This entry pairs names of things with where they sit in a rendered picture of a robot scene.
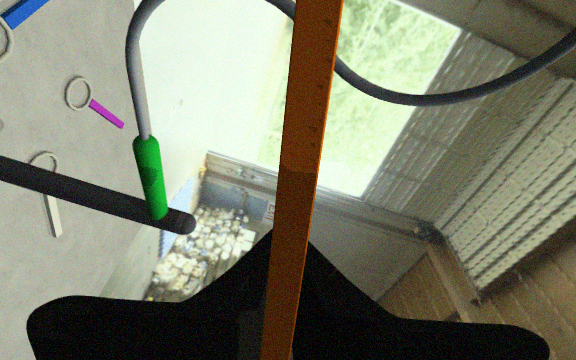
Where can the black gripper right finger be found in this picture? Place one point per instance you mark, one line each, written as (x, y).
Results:
(338, 321)

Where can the grey loop with purple handle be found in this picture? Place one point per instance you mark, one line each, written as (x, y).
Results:
(91, 103)

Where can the orange long bar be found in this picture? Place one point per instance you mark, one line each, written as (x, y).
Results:
(313, 49)

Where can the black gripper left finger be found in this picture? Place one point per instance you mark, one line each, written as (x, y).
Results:
(223, 321)

